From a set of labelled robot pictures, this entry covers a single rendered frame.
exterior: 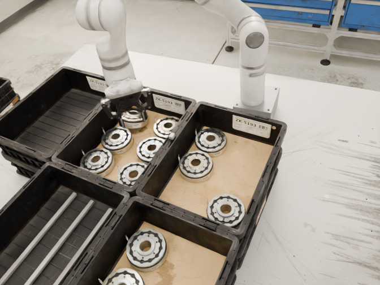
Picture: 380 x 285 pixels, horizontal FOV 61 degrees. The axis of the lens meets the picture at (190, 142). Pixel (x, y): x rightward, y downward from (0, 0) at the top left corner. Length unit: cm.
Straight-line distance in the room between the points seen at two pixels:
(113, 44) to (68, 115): 62
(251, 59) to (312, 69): 178
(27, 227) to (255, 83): 86
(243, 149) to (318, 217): 31
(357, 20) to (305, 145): 166
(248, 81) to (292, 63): 175
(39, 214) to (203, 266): 51
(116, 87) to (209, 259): 48
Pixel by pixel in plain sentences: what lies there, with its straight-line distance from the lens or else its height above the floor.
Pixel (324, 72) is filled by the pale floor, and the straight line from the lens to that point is 286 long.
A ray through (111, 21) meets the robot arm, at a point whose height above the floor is 132.
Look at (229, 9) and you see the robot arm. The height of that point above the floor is 116.
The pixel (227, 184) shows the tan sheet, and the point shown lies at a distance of 97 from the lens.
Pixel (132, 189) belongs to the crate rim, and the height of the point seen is 93.
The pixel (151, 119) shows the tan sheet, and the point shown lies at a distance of 118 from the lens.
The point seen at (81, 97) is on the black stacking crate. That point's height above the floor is 83.
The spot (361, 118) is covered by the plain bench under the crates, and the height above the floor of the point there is 70.
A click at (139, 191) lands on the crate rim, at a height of 93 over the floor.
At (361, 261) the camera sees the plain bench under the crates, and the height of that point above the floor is 70.
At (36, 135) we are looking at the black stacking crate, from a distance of 130.
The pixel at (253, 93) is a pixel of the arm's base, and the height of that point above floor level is 86.
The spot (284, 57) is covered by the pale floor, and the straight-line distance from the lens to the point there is 298.
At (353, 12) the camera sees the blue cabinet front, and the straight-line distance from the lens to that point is 276.
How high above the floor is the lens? 163
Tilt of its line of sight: 48 degrees down
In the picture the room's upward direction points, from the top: 7 degrees counter-clockwise
